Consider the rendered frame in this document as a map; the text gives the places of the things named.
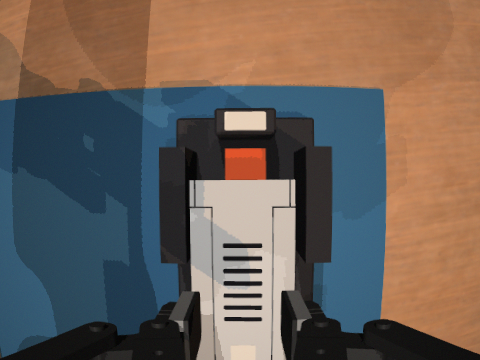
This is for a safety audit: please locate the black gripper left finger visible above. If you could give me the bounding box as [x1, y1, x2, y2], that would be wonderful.
[0, 291, 201, 360]

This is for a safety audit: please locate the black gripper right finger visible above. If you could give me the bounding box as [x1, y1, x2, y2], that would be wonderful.
[281, 290, 480, 360]

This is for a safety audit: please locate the grey rectangular cover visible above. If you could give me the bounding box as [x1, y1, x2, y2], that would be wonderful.
[189, 179, 295, 360]

